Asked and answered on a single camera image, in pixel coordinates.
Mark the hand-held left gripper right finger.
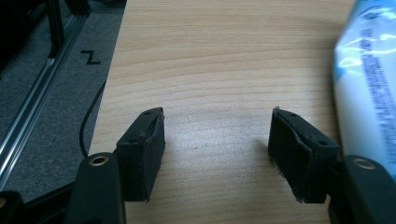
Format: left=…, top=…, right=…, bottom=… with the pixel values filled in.
left=267, top=106, right=341, bottom=204

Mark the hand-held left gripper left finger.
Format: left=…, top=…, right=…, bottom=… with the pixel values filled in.
left=113, top=106, right=166, bottom=203

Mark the white and blue plastic packet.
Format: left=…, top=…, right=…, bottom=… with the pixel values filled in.
left=332, top=0, right=396, bottom=183

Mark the black cable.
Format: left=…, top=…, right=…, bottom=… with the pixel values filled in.
left=78, top=79, right=107, bottom=159

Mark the aluminium frame rail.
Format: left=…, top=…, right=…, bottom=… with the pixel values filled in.
left=0, top=13, right=89, bottom=190

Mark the black metal stand post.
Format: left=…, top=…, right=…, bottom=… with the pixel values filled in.
left=46, top=0, right=66, bottom=59

